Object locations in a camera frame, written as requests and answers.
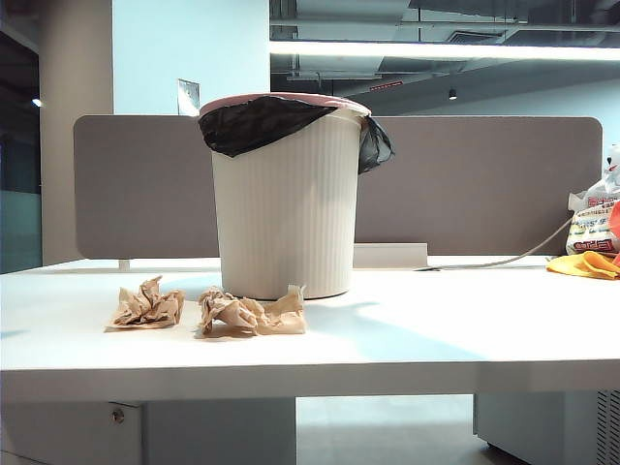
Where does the large brown paper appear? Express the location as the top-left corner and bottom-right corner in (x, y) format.
(196, 284), (307, 339)

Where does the small brown paper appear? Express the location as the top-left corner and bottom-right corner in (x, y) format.
(105, 274), (187, 333)

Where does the white ribbed trash can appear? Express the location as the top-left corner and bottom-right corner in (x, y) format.
(211, 107), (363, 300)

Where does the black plastic trash bag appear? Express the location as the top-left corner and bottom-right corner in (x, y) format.
(198, 95), (396, 175)

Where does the grey fabric desk divider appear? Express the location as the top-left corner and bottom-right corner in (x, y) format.
(73, 114), (604, 261)

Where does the long ceiling light strip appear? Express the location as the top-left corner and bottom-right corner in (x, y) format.
(269, 40), (620, 62)

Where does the white drawer cabinet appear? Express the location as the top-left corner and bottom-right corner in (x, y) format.
(0, 397), (297, 465)

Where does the beige building pillar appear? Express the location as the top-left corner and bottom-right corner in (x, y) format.
(38, 0), (115, 266)

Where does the yellow cloth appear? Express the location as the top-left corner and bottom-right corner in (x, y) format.
(545, 250), (620, 281)

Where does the printed snack bag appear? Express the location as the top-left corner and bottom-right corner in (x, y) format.
(565, 191), (620, 257)

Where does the white vented cabinet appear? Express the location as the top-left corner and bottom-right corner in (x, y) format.
(473, 390), (620, 465)

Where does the dark glass partition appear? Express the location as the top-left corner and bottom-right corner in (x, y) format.
(0, 28), (43, 276)

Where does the orange item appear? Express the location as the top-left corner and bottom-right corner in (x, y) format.
(608, 201), (620, 265)

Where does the white plastic bag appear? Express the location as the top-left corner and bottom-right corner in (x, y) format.
(602, 143), (620, 195)

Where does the white desk cable box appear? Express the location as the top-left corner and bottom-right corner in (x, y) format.
(353, 242), (440, 271)

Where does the grey cable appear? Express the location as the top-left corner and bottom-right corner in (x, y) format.
(414, 215), (577, 272)

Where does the silver wall plate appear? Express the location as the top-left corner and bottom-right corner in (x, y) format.
(176, 77), (202, 117)

